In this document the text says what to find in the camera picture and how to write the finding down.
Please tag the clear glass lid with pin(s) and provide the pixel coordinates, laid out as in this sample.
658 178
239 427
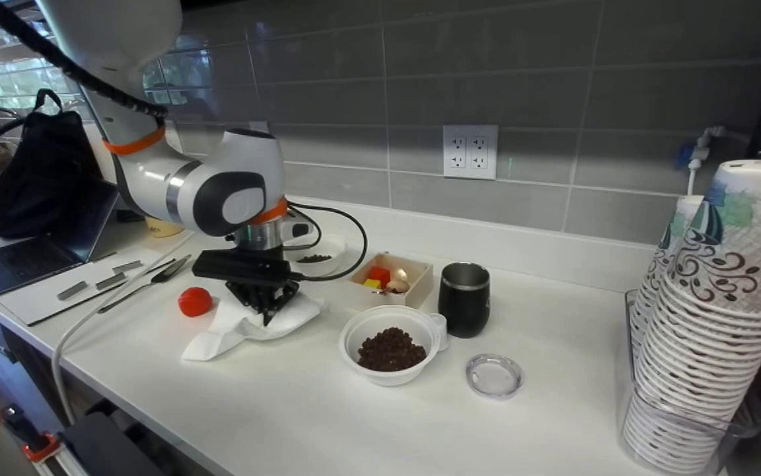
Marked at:
492 378

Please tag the patterned paper cup stack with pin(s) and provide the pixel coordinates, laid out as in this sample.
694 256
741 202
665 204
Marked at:
712 289
679 397

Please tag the white wall outlet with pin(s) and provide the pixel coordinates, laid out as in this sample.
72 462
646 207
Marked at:
468 151

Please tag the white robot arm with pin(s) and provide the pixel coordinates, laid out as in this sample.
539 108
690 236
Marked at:
230 194

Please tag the yellow toy block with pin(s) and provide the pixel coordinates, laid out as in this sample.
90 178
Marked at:
373 284

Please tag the beige square tray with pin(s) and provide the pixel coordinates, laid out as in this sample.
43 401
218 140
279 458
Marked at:
420 276

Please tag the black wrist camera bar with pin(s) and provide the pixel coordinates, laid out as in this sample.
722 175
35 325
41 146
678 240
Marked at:
250 268

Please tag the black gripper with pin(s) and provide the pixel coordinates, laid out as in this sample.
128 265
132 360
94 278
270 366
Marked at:
268 301

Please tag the red toy block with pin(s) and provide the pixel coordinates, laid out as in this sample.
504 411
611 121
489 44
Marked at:
379 276

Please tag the white bowl of coffee beans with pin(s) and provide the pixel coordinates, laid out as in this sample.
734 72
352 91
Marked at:
391 346

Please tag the lower patterned paper cup stack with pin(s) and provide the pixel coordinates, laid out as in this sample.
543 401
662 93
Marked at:
679 397

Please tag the clear plastic cup holder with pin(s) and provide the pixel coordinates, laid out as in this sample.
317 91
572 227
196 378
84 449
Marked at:
654 441

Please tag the black bag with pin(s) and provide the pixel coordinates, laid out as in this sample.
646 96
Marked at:
48 170

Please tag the blue white spray bottle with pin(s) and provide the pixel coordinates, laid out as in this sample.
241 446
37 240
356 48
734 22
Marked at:
690 158

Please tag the dark steel tumbler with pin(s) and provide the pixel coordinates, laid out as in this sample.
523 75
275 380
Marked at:
464 301

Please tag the white paper napkin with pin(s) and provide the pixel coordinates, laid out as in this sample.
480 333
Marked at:
235 325

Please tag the upper patterned paper cup stack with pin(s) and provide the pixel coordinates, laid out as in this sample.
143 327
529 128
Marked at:
712 289

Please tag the black tongs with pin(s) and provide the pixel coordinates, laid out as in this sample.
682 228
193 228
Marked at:
72 289

